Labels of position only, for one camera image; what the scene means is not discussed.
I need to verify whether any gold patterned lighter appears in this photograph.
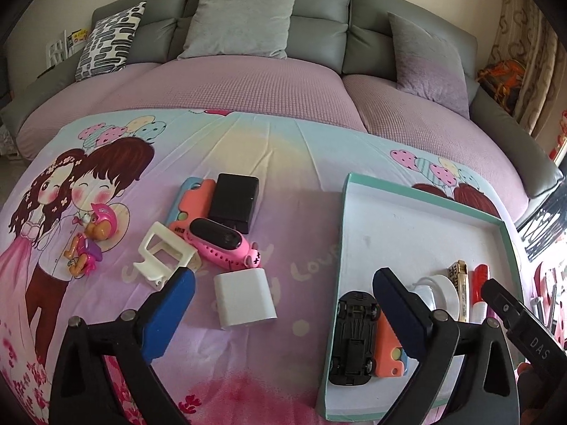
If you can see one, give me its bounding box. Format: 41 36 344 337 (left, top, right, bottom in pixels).
445 260 470 323

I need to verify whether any white round tape roll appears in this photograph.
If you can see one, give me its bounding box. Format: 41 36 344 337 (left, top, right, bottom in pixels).
412 274 461 319

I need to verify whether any white rack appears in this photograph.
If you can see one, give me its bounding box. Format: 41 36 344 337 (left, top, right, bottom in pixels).
44 31 69 69

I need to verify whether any orange and blue phone case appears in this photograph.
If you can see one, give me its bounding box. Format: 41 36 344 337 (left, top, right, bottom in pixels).
166 177 222 249

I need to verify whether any black and white patterned pillow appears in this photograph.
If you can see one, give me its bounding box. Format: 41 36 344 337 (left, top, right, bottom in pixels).
75 1 147 81

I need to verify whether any red and white bottle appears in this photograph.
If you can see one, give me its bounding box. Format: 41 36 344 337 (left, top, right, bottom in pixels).
468 264 490 325

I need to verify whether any grey and purple pillow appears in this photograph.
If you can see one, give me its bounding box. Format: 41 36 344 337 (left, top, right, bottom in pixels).
387 12 471 119

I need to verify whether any red decoration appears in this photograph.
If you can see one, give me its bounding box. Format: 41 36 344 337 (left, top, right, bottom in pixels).
549 110 567 164

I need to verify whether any white phone holder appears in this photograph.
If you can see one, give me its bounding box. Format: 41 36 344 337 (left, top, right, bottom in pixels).
133 221 196 292

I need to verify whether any printed cartoon blanket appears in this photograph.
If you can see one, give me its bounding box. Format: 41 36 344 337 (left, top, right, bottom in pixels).
0 108 532 425

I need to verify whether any white charger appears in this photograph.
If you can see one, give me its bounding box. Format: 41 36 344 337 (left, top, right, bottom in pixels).
213 268 279 330

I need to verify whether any red and grey frame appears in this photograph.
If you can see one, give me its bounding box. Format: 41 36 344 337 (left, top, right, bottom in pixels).
529 261 567 341

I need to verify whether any teal cardboard box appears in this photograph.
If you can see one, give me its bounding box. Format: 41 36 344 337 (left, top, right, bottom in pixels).
315 172 523 422

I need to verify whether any black toy car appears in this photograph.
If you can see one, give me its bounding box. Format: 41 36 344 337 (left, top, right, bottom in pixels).
329 291 382 385

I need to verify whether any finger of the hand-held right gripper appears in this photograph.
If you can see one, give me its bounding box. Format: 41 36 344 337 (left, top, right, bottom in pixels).
481 277 565 364

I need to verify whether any orange backpack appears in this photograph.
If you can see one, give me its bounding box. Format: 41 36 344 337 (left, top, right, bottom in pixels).
476 59 528 111

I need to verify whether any black charger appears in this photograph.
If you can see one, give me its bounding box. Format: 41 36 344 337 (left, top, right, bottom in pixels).
207 172 260 235

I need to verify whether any dog toy with pink helmet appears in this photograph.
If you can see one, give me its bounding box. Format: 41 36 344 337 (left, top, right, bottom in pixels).
64 203 119 277

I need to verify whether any patterned beige curtain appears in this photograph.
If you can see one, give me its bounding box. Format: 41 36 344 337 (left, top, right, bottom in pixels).
487 0 563 138

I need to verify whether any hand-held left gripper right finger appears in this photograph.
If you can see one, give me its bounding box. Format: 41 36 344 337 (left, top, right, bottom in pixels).
372 267 520 425

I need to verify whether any plain grey pillow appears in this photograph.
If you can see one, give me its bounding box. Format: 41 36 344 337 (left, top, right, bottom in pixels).
177 0 301 60

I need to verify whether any grey sofa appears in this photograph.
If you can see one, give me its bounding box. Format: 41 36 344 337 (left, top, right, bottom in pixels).
0 0 565 200

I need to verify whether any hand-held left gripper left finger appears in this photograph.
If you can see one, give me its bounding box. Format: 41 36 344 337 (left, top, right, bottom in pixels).
49 267 197 425

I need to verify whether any pink smart band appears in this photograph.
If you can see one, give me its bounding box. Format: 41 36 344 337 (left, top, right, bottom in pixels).
186 218 262 272

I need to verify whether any pink sofa cover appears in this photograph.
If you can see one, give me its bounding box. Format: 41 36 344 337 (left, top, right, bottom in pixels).
18 55 530 226

